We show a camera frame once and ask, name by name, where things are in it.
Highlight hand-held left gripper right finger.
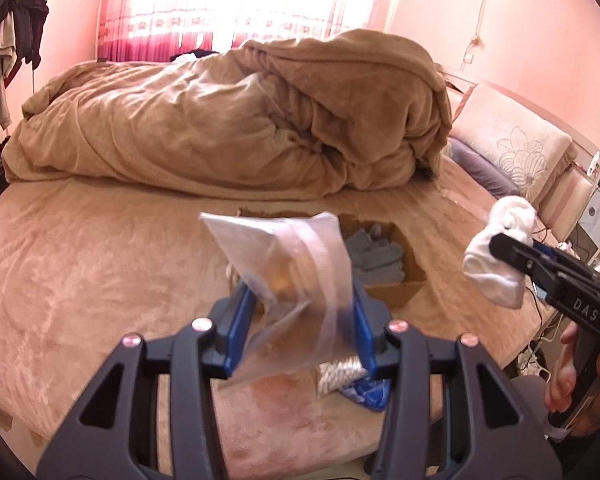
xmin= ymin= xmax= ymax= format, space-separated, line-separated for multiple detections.
xmin=351 ymin=285 xmax=564 ymax=480

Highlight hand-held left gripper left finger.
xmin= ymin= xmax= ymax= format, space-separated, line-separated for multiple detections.
xmin=36 ymin=282 xmax=259 ymax=480

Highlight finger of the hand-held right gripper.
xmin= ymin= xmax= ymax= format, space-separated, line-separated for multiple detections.
xmin=489 ymin=233 xmax=563 ymax=286
xmin=531 ymin=241 xmax=600 ymax=281

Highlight white sock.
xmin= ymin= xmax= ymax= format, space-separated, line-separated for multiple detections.
xmin=462 ymin=196 xmax=537 ymax=310

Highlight cardboard box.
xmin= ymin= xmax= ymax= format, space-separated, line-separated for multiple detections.
xmin=237 ymin=206 xmax=427 ymax=309

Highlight clear plastic zip bag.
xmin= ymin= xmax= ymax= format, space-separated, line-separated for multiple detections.
xmin=199 ymin=212 xmax=367 ymax=394

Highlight person's right hand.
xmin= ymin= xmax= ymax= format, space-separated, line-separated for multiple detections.
xmin=545 ymin=320 xmax=600 ymax=437

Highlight blue and white cloth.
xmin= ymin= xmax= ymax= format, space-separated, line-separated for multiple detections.
xmin=317 ymin=354 xmax=369 ymax=399

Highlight white bedside device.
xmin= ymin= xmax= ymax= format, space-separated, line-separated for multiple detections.
xmin=576 ymin=191 xmax=600 ymax=257

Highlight blue patterned packet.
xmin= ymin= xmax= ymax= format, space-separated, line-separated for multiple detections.
xmin=336 ymin=377 xmax=392 ymax=414

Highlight grey socks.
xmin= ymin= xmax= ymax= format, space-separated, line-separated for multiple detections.
xmin=344 ymin=226 xmax=407 ymax=284

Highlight purple pillow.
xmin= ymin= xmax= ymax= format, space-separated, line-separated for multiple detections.
xmin=444 ymin=137 xmax=522 ymax=199

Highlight beige floral pillow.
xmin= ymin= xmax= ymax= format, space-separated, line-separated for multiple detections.
xmin=450 ymin=82 xmax=579 ymax=207

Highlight brown bed sheet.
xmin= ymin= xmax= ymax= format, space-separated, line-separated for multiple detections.
xmin=0 ymin=157 xmax=561 ymax=466

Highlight brown fleece duvet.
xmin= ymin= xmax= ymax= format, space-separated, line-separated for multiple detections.
xmin=2 ymin=27 xmax=454 ymax=194

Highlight dark clothes pile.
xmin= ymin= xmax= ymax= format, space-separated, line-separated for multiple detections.
xmin=171 ymin=48 xmax=222 ymax=64

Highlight pink patterned curtain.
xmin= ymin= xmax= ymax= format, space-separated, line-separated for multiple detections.
xmin=96 ymin=0 xmax=397 ymax=64

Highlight hanging clothes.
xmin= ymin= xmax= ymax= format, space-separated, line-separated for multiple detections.
xmin=0 ymin=0 xmax=49 ymax=132

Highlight floor cables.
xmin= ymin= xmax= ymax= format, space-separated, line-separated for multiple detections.
xmin=522 ymin=280 xmax=563 ymax=378

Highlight white wall cable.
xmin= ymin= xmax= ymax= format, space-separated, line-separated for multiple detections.
xmin=464 ymin=0 xmax=492 ymax=72

